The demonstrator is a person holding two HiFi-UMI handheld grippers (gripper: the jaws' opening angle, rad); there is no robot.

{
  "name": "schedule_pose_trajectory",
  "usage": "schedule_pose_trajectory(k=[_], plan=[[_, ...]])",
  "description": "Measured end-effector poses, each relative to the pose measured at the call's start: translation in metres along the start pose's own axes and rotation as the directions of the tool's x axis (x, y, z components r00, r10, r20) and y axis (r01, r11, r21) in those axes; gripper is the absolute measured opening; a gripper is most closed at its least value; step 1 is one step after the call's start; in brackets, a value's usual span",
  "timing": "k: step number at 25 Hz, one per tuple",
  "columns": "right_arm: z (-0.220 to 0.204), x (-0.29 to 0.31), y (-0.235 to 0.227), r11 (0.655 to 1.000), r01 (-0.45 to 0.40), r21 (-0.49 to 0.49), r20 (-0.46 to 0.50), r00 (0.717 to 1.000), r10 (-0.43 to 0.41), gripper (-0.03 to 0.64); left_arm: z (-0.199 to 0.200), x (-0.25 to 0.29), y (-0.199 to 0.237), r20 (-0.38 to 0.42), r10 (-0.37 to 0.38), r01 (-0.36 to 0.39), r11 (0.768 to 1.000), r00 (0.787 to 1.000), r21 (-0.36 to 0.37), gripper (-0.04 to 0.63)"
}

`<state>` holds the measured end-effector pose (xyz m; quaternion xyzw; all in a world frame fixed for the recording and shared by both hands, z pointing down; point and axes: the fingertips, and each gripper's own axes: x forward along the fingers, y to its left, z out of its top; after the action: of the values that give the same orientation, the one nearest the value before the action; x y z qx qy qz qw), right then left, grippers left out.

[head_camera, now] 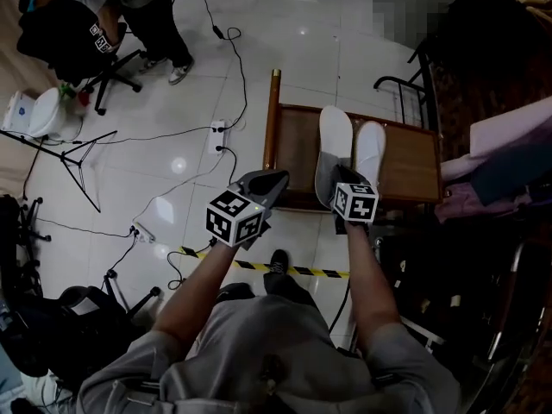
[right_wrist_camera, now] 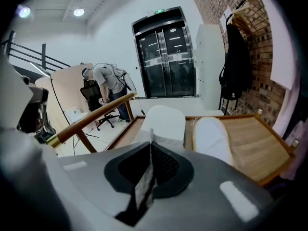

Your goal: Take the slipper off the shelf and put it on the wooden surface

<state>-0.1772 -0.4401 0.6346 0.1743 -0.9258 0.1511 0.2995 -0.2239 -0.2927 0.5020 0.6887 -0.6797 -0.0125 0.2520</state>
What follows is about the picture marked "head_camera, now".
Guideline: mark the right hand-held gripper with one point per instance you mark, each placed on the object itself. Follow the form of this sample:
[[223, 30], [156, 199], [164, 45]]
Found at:
[[355, 203]]

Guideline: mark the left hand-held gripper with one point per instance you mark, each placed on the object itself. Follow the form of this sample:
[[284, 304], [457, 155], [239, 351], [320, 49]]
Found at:
[[233, 222]]

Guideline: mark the white slipper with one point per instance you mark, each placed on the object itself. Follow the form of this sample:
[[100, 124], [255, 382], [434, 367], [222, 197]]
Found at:
[[369, 145], [334, 136]]

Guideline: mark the person's left forearm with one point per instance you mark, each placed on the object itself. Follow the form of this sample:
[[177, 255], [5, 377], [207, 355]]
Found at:
[[194, 300]]

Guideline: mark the person's right forearm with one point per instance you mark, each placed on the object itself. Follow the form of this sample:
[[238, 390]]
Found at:
[[371, 287]]

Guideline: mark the person's black shoe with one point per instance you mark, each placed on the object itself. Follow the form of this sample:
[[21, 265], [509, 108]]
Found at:
[[279, 260]]

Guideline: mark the white power strip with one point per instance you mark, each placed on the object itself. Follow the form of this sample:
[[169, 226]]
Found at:
[[217, 138], [144, 234]]

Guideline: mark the black metal clothes rack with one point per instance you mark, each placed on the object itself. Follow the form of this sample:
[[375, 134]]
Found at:
[[403, 102]]

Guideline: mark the yellow black floor tape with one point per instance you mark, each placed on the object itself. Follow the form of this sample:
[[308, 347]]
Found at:
[[302, 270]]

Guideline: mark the person's dark trousers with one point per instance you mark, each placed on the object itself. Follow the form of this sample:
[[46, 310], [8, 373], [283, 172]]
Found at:
[[289, 287]]

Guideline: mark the purple hanging garment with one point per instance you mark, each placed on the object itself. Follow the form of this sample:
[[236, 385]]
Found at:
[[466, 205]]

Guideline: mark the person's grey shirt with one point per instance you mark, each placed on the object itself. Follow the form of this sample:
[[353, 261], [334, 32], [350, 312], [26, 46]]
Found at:
[[267, 334]]

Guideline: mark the dark blue hanging garment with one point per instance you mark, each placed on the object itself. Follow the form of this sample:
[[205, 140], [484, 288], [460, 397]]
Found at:
[[509, 171]]

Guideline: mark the white hanging garment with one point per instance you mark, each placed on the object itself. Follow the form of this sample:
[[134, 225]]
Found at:
[[509, 132]]

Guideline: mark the dark hanging garments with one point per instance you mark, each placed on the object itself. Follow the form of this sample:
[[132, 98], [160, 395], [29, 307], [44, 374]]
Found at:
[[487, 58]]

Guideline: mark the metal chest clip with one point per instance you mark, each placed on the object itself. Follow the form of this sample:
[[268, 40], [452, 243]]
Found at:
[[272, 375]]

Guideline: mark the small red green object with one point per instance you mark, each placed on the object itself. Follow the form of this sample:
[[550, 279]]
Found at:
[[82, 98]]

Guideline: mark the black tripod stand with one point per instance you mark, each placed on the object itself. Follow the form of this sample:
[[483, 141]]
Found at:
[[64, 158]]

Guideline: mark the white lidded bin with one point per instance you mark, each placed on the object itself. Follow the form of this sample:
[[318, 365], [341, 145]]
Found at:
[[43, 114]]

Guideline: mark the black office chair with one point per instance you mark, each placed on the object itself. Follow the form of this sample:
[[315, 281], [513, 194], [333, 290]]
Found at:
[[56, 45], [43, 339]]

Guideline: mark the black wheeled stand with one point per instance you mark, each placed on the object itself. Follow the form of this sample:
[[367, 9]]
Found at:
[[13, 240]]

